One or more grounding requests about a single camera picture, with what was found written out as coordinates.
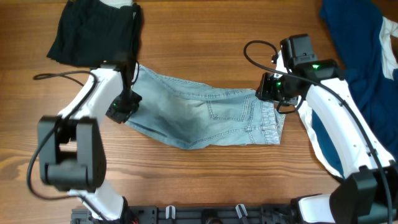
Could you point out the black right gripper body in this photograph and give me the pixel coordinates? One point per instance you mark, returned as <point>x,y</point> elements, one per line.
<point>276,88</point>

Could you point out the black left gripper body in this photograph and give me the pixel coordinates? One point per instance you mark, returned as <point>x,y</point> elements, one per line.
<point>125,105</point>

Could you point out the blue and white shirt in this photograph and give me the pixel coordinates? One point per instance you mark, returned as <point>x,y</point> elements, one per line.
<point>362,39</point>

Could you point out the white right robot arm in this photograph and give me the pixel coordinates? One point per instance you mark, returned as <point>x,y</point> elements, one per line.
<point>368,192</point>

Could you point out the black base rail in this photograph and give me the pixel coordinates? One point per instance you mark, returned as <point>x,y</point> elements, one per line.
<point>264,214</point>

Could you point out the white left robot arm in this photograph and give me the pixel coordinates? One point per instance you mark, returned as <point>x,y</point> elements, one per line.
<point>70,149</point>

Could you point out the folded black garment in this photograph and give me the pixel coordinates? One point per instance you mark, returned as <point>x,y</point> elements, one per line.
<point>92,31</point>

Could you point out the light blue denim shorts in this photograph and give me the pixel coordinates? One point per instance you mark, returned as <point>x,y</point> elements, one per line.
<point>191,115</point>

